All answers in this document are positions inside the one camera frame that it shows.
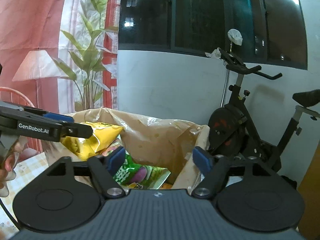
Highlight yellow snack bag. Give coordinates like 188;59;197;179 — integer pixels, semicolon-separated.
61;122;124;161

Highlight green chip bag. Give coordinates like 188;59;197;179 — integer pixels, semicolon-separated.
113;153;170;190

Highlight pink green snack bag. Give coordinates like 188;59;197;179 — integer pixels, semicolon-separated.
101;138;123;156

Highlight person's left hand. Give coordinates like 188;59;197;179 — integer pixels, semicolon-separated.
1;137;27;197

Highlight black exercise bike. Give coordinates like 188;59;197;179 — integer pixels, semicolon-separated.
204;47;320;189

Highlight cardboard box with plastic liner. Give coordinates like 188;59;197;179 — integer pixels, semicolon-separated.
42;108;209;193

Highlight checkered floral tablecloth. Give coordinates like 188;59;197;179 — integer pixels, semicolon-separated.
0;152;48;239

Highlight wooden door panel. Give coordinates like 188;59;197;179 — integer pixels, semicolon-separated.
298;145;320;239

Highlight white plastic bag on pole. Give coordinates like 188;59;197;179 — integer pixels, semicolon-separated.
227;29;243;46

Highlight dark window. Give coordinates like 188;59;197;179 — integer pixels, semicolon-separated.
119;0;308;69

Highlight red printed wall curtain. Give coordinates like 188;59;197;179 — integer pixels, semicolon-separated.
0;0;126;160

